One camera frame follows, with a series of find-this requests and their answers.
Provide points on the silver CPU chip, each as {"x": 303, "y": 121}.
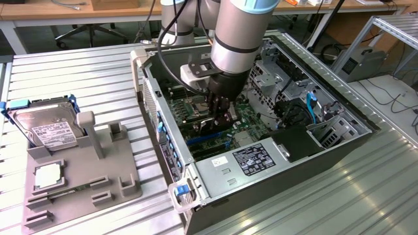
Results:
{"x": 48, "y": 176}

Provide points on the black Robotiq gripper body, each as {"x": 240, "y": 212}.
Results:
{"x": 228, "y": 84}

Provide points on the hard disk in blue caddy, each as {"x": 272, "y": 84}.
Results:
{"x": 48, "y": 129}

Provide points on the grey computer tower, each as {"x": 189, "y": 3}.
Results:
{"x": 362, "y": 66}

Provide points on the black RAM stick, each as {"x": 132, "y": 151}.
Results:
{"x": 195, "y": 120}

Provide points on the blue expansion slot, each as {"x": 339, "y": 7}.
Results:
{"x": 195, "y": 140}

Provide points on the black RAM slot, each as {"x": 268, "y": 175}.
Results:
{"x": 177, "y": 90}
{"x": 179, "y": 95}

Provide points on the silver chipset heatsink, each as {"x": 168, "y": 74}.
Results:
{"x": 243, "y": 137}

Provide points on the green RAM stick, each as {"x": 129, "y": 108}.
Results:
{"x": 69, "y": 190}

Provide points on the black expansion slot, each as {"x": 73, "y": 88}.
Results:
{"x": 212, "y": 153}
{"x": 208, "y": 147}

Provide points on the open black PC case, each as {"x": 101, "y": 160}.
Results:
{"x": 260, "y": 208}

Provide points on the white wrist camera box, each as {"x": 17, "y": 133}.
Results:
{"x": 188, "y": 78}

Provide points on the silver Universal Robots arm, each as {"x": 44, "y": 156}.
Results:
{"x": 237, "y": 31}

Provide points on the long wooden desk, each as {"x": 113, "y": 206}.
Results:
{"x": 48, "y": 12}

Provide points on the green motherboard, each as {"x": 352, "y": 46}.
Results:
{"x": 251, "y": 117}

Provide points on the grey parts rack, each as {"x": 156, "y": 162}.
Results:
{"x": 81, "y": 176}

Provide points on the silver power supply unit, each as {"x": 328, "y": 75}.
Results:
{"x": 221, "y": 181}

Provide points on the metal disk bay cage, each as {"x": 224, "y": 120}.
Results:
{"x": 264, "y": 85}

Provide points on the black office chair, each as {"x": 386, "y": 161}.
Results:
{"x": 90, "y": 30}

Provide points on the graphics card with metal bracket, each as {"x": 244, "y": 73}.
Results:
{"x": 200, "y": 131}

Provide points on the aluminium frame rack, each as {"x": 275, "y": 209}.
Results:
{"x": 398, "y": 30}

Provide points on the black plastic shroud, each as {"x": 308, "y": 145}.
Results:
{"x": 293, "y": 144}

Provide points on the CPU socket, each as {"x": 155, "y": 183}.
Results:
{"x": 197, "y": 106}

